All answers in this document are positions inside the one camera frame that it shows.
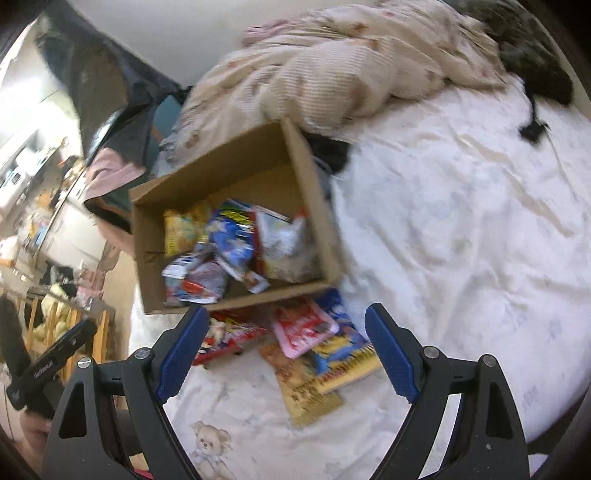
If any brown cardboard box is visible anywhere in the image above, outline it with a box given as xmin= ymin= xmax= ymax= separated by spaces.
xmin=129 ymin=117 xmax=345 ymax=315

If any wooden chair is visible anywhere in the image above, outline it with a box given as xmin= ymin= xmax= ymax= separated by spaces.
xmin=0 ymin=277 xmax=114 ymax=374

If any black plastic bag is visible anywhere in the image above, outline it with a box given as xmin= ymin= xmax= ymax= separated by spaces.
xmin=34 ymin=0 xmax=185 ymax=162

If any black knotted cord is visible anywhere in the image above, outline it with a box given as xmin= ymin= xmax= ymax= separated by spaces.
xmin=518 ymin=90 xmax=551 ymax=145

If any pink snack packet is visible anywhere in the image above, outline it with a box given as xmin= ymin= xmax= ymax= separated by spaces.
xmin=270 ymin=300 xmax=341 ymax=360

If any small white brown snack packet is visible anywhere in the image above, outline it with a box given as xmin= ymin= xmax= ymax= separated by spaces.
xmin=240 ymin=270 xmax=271 ymax=295

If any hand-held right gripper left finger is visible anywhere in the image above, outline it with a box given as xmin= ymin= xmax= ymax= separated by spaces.
xmin=41 ymin=305 xmax=211 ymax=480

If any black cloth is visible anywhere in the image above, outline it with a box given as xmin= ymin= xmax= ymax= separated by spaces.
xmin=306 ymin=133 xmax=352 ymax=175

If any person's left hand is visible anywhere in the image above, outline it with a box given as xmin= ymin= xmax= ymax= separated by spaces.
xmin=19 ymin=410 xmax=55 ymax=450

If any beige checked quilt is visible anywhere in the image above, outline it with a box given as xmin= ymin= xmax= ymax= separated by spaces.
xmin=159 ymin=0 xmax=509 ymax=155

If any white red shrimp snack packet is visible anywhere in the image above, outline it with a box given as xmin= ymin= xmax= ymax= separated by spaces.
xmin=161 ymin=254 xmax=232 ymax=306

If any white blue snack packet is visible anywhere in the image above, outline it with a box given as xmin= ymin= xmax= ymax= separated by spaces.
xmin=205 ymin=199 xmax=260 ymax=281

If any yellow striped blue snack packet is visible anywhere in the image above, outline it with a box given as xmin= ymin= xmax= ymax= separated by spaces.
xmin=311 ymin=323 xmax=384 ymax=395

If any camouflage jacket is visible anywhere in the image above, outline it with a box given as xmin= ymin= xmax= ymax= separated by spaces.
xmin=448 ymin=0 xmax=574 ymax=106

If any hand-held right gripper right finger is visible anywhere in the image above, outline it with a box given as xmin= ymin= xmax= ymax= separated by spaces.
xmin=365 ymin=302 xmax=532 ymax=480

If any white silver snack packet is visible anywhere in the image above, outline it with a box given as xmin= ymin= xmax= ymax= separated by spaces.
xmin=254 ymin=208 xmax=322 ymax=283

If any pink printed bag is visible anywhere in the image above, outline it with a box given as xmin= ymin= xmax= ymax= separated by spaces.
xmin=75 ymin=268 xmax=105 ymax=292

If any white floral bed sheet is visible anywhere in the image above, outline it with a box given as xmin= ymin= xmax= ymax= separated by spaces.
xmin=129 ymin=74 xmax=591 ymax=480

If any tan snack packet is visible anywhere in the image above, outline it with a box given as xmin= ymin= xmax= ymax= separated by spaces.
xmin=259 ymin=344 xmax=345 ymax=428

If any pale yellow cloth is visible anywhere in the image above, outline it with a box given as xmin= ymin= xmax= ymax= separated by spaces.
xmin=27 ymin=283 xmax=80 ymax=352

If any pink draped cloth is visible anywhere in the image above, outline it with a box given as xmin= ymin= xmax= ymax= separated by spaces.
xmin=85 ymin=150 xmax=149 ymax=200

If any white base cabinet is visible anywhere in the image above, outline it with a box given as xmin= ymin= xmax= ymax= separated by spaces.
xmin=46 ymin=203 xmax=108 ymax=274

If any small pink garment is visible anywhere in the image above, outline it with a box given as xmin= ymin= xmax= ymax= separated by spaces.
xmin=242 ymin=18 xmax=297 ymax=48

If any red candy packet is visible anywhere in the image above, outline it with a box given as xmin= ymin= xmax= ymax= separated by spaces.
xmin=191 ymin=309 xmax=271 ymax=366

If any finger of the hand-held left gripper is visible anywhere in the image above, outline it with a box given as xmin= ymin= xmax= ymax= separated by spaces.
xmin=53 ymin=319 xmax=99 ymax=365

